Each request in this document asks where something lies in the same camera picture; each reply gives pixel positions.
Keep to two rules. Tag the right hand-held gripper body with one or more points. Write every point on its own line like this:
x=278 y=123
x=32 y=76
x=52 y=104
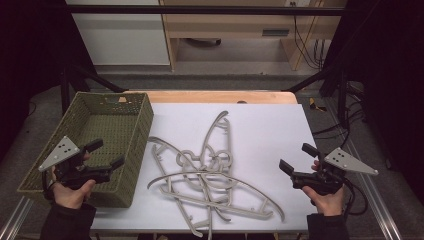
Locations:
x=346 y=162

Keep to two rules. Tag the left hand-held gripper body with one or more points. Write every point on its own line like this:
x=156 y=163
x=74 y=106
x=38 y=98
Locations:
x=60 y=153

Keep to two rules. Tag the green woven basket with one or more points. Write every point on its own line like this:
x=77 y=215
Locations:
x=130 y=180

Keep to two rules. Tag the person's right hand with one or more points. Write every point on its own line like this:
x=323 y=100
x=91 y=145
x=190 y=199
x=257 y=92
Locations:
x=328 y=204

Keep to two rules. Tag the person's left hand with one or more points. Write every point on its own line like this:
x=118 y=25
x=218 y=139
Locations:
x=71 y=198

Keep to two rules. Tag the yellow and black tool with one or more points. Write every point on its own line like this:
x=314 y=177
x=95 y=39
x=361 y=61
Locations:
x=315 y=105

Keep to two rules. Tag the dark curtain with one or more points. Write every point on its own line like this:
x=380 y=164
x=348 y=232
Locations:
x=30 y=50
x=390 y=83

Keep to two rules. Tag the white cabinet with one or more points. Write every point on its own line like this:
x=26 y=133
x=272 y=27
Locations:
x=120 y=40

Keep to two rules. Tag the light wooden desk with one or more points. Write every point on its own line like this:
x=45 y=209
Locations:
x=233 y=25

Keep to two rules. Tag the aluminium rail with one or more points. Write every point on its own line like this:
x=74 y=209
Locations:
x=15 y=218
x=376 y=203

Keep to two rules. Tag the black frame strut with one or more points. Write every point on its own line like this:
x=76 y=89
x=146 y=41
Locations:
x=96 y=79
x=316 y=79

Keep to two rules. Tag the black horizontal frame bar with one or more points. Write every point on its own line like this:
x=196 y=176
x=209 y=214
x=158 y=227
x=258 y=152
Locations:
x=200 y=10

